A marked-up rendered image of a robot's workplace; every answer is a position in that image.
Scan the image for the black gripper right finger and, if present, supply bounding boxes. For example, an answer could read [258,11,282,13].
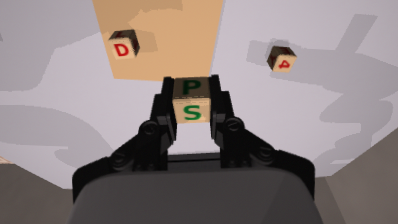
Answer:
[208,75,315,200]

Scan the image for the wooden letter block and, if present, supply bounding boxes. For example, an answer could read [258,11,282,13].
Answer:
[108,29,140,60]
[267,46,297,73]
[172,77,211,124]

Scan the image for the tan flat mat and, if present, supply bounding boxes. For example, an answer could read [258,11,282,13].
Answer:
[92,0,223,81]

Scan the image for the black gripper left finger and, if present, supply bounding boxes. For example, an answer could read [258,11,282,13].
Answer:
[72,76,177,205]

